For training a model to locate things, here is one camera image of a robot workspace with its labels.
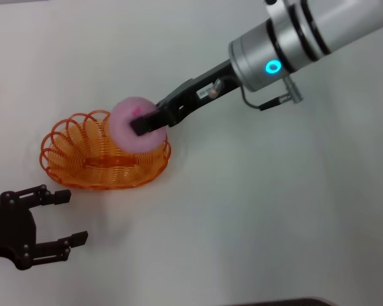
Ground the dark robot torso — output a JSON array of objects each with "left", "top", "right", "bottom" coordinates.
[{"left": 232, "top": 297, "right": 333, "bottom": 306}]

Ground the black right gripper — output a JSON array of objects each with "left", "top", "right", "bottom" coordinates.
[{"left": 129, "top": 59, "right": 244, "bottom": 138}]

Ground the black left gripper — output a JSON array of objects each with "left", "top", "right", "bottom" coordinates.
[{"left": 0, "top": 184, "right": 89, "bottom": 272}]

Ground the pink peach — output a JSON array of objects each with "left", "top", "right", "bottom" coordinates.
[{"left": 110, "top": 97, "right": 168, "bottom": 154}]

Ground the orange woven plastic basket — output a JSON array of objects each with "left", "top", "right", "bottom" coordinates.
[{"left": 40, "top": 110, "right": 172, "bottom": 191}]

